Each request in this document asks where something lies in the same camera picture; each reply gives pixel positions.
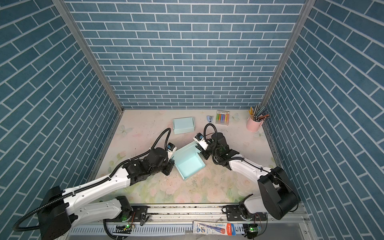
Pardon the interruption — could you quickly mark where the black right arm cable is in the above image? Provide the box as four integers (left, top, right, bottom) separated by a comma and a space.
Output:
203, 122, 300, 212

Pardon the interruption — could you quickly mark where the light blue paper box sheet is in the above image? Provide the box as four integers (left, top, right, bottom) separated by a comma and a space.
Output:
173, 117, 195, 135

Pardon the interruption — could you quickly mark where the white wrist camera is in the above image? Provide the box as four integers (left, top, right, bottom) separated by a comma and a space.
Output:
166, 143, 177, 160
194, 133, 209, 151

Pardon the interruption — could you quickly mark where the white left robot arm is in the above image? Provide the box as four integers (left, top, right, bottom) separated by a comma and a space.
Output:
38, 144, 177, 240

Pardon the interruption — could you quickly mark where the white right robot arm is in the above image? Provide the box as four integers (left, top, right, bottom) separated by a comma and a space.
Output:
194, 133, 300, 220

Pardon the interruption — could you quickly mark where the light blue box stack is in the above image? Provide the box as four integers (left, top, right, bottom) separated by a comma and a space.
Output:
172, 142, 206, 181

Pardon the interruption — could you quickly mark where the pink metal pencil bucket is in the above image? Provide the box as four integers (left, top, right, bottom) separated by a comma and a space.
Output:
246, 117, 264, 133

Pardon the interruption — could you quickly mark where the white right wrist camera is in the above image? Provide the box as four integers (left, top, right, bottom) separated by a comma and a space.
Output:
194, 133, 209, 151

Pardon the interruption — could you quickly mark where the white red blue package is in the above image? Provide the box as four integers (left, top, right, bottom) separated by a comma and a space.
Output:
192, 221, 245, 236

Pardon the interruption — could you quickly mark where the pack of coloured highlighters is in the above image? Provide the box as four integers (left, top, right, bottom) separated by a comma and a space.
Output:
216, 110, 230, 126

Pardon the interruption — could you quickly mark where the metal base rail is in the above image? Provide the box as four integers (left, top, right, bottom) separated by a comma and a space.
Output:
65, 203, 310, 224

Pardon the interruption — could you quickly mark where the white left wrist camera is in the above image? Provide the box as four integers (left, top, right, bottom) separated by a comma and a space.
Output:
166, 143, 177, 160

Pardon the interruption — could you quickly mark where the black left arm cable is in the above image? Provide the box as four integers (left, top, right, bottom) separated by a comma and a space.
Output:
11, 128, 172, 232

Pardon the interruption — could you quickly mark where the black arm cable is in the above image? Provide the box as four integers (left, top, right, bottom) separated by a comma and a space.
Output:
203, 122, 300, 212
11, 128, 172, 232

